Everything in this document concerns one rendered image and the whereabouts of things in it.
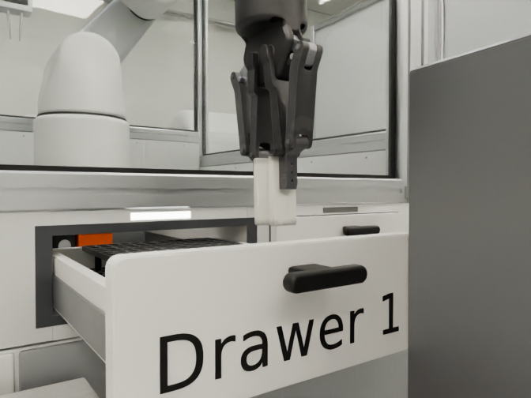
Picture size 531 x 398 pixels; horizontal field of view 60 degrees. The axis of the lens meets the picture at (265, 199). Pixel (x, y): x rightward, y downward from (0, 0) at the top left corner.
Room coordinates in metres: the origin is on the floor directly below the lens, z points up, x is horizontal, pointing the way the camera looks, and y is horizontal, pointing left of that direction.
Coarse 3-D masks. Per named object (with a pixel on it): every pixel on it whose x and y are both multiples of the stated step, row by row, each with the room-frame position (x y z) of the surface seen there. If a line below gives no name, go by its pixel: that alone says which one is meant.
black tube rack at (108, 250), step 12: (168, 240) 0.63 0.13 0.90; (180, 240) 0.64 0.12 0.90; (192, 240) 0.63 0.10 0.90; (204, 240) 0.64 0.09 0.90; (216, 240) 0.63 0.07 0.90; (96, 252) 0.51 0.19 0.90; (108, 252) 0.51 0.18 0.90; (120, 252) 0.52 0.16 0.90; (132, 252) 0.51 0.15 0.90; (96, 264) 0.56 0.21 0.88
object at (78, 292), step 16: (64, 256) 0.52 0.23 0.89; (80, 256) 0.60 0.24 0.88; (64, 272) 0.48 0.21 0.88; (80, 272) 0.42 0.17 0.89; (64, 288) 0.46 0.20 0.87; (80, 288) 0.42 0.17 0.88; (96, 288) 0.37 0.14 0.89; (64, 304) 0.47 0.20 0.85; (80, 304) 0.41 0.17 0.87; (96, 304) 0.37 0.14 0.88; (80, 320) 0.41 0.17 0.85; (96, 320) 0.37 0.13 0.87; (96, 336) 0.37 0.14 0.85; (96, 352) 0.38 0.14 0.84
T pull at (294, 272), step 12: (312, 264) 0.36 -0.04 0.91; (288, 276) 0.31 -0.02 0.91; (300, 276) 0.31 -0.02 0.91; (312, 276) 0.32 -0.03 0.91; (324, 276) 0.32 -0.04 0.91; (336, 276) 0.33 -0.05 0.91; (348, 276) 0.34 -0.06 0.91; (360, 276) 0.34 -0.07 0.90; (288, 288) 0.31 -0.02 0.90; (300, 288) 0.31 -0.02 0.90; (312, 288) 0.32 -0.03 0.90; (324, 288) 0.32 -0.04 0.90
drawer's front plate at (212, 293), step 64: (128, 256) 0.28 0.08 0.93; (192, 256) 0.30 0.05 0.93; (256, 256) 0.33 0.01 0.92; (320, 256) 0.37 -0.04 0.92; (384, 256) 0.41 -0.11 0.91; (128, 320) 0.28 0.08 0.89; (192, 320) 0.30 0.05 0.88; (256, 320) 0.33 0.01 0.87; (320, 320) 0.37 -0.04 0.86; (384, 320) 0.41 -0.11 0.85; (128, 384) 0.28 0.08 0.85; (192, 384) 0.30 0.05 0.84; (256, 384) 0.33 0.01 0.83
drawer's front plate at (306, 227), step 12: (300, 216) 0.71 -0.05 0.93; (312, 216) 0.71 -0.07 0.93; (324, 216) 0.72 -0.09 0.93; (336, 216) 0.74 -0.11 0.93; (348, 216) 0.75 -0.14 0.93; (360, 216) 0.77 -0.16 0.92; (372, 216) 0.79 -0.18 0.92; (384, 216) 0.80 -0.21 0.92; (396, 216) 0.82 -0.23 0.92; (276, 228) 0.67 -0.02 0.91; (288, 228) 0.68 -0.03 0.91; (300, 228) 0.69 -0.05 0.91; (312, 228) 0.71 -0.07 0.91; (324, 228) 0.72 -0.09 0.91; (336, 228) 0.74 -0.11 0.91; (384, 228) 0.80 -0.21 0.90; (396, 228) 0.82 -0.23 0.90; (276, 240) 0.67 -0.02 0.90; (288, 240) 0.68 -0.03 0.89
